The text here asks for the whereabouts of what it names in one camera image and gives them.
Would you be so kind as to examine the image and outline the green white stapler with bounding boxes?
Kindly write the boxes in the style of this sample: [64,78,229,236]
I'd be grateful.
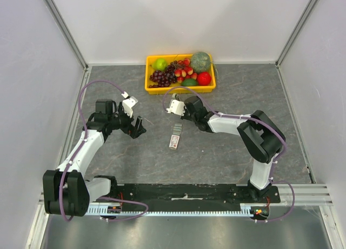
[172,93,181,101]

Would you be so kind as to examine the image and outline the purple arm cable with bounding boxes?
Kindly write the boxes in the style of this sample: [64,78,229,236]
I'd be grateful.
[162,86,296,223]
[58,80,149,222]

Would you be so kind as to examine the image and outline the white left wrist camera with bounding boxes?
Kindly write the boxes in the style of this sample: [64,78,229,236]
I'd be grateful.
[122,91,138,118]

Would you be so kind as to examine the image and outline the aluminium frame rail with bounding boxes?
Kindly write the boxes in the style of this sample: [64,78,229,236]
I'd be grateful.
[43,181,331,206]

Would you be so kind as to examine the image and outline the green lime fruit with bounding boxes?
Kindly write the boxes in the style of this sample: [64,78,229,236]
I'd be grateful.
[181,78,198,87]

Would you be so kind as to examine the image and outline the yellow plastic tray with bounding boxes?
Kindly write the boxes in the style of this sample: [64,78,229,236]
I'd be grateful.
[144,54,216,95]

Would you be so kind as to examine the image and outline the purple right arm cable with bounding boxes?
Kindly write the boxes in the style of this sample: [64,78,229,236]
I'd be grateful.
[162,86,296,223]

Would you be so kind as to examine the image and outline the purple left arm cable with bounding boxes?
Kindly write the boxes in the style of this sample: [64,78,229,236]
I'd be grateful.
[58,80,149,222]

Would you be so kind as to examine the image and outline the dark purple grape bunch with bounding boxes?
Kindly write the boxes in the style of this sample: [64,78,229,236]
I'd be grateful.
[149,62,177,88]

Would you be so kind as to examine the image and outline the red strawberry cluster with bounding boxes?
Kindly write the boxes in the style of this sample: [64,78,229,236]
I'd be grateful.
[172,58,197,84]

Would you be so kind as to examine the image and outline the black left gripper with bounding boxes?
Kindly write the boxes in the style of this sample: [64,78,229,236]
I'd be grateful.
[108,102,145,139]

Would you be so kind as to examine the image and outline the red white staple box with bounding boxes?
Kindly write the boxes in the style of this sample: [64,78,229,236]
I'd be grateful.
[169,123,182,150]

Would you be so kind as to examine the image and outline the green netted melon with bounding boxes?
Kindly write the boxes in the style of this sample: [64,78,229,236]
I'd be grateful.
[190,51,211,73]

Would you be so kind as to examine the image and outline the green pear fruit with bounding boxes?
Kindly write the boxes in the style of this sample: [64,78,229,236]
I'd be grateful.
[151,58,168,71]

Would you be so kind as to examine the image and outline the grey slotted cable duct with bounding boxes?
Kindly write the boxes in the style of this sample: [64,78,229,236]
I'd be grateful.
[85,203,272,217]

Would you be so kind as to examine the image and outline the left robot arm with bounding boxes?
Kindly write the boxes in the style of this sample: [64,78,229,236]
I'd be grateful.
[43,97,146,217]

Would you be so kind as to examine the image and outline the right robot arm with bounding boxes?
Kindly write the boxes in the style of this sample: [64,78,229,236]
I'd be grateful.
[177,96,287,203]

